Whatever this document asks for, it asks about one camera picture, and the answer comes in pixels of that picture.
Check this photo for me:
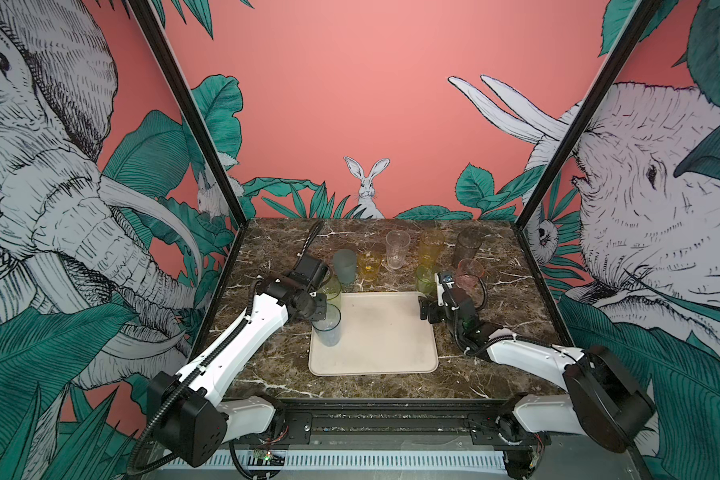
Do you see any light green ribbed glass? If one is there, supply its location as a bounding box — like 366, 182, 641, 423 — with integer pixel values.
318, 274, 342, 309

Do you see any grey blue glass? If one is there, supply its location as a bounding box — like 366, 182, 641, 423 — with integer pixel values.
311, 304, 341, 347

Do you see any beige square tray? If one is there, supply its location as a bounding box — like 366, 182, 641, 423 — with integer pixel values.
308, 292, 439, 377

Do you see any clear glass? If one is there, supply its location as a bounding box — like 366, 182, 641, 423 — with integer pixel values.
385, 229, 410, 270

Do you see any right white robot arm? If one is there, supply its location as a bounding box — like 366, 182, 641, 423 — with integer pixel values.
419, 278, 656, 453

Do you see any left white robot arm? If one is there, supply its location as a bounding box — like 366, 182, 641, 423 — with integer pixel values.
126, 253, 329, 478

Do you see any pink glass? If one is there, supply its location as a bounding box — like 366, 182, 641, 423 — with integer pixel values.
455, 259, 485, 292

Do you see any frosted teal glass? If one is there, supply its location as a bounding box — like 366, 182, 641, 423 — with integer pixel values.
333, 249, 357, 285

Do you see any dark smoked glass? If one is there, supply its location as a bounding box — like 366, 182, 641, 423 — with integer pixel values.
451, 228, 483, 267

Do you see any amber tall glass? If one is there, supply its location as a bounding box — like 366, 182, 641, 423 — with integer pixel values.
418, 229, 445, 266

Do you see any yellow glass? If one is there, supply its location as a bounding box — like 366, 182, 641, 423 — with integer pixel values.
357, 250, 383, 282

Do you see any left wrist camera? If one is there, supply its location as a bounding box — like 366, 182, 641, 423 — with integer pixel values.
288, 254, 329, 291

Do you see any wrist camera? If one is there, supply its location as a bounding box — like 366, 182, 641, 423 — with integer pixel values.
288, 254, 329, 291
435, 272, 454, 305

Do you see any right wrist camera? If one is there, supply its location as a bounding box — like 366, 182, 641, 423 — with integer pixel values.
435, 272, 454, 305

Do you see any black front rail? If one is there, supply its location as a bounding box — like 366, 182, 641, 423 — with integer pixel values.
215, 398, 625, 448

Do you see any white slotted cable duct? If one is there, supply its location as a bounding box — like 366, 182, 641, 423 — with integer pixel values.
158, 449, 508, 473

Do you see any left black frame post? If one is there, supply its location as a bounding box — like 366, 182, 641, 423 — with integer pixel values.
125, 0, 248, 228

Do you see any black frame post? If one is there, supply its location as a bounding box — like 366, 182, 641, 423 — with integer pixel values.
514, 0, 661, 229
125, 0, 248, 228

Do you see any right black frame post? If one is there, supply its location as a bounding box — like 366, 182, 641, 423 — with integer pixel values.
514, 0, 661, 229

